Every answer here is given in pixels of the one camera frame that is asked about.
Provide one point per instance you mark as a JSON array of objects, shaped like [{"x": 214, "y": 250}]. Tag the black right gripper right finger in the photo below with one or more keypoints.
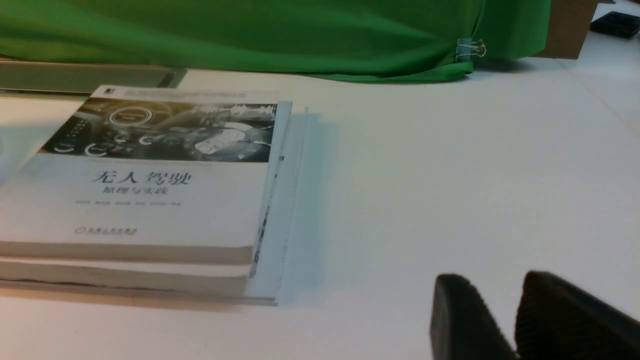
[{"x": 557, "y": 320}]

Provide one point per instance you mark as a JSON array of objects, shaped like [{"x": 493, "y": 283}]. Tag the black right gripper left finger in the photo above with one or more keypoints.
[{"x": 462, "y": 326}]

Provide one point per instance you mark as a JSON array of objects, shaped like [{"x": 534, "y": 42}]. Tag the bottom white book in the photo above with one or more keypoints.
[{"x": 264, "y": 287}]

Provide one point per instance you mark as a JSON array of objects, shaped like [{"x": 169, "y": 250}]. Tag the white book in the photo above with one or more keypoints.
[
  {"x": 149, "y": 175},
  {"x": 264, "y": 287}
]

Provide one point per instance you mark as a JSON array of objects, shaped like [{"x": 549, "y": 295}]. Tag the silver binder clip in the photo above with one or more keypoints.
[{"x": 467, "y": 48}]

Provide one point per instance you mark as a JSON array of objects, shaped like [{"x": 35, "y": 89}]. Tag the green backdrop cloth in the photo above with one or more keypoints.
[{"x": 358, "y": 41}]

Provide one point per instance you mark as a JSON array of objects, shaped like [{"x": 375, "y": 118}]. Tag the brown cardboard box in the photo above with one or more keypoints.
[{"x": 569, "y": 24}]

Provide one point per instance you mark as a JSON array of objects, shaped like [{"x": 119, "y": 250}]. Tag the black object on table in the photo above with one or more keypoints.
[{"x": 616, "y": 24}]

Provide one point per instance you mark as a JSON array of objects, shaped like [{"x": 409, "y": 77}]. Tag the top white book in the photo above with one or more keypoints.
[{"x": 149, "y": 175}]

